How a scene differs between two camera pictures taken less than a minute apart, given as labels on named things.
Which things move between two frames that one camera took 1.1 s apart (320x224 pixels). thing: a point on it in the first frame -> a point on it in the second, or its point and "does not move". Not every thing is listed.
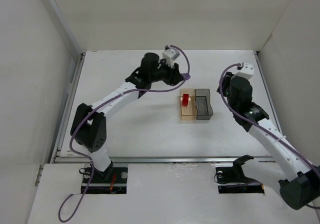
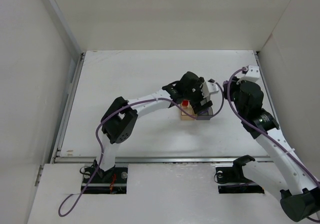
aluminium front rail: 170,159 does not move
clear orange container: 188,112 does not move
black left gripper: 172,74 -> 202,105
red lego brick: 185,99 does not move
